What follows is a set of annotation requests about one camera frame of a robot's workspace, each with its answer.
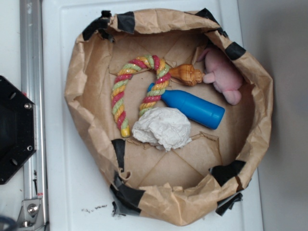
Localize crumpled white paper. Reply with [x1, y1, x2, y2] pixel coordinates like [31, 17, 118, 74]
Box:
[132, 107, 192, 151]

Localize brown seashell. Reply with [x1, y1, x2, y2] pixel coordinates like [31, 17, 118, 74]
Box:
[169, 64, 204, 87]

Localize blue plastic bottle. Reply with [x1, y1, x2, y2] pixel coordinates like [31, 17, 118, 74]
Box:
[162, 90, 225, 129]

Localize brown paper bag bin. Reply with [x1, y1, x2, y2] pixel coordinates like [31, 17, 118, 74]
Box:
[64, 9, 273, 226]

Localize pink plush toy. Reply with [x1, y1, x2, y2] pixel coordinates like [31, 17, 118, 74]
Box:
[197, 46, 244, 105]

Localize white tray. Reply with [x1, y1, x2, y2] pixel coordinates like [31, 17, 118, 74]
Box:
[41, 0, 264, 231]

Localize multicolour twisted rope toy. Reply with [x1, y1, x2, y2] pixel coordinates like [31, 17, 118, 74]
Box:
[111, 55, 171, 138]

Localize aluminium rail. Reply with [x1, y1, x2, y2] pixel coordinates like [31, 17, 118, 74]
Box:
[19, 0, 50, 231]

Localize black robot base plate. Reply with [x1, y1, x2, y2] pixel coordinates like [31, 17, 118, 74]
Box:
[0, 76, 36, 185]

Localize metal corner bracket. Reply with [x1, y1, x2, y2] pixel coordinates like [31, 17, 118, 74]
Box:
[17, 199, 44, 231]

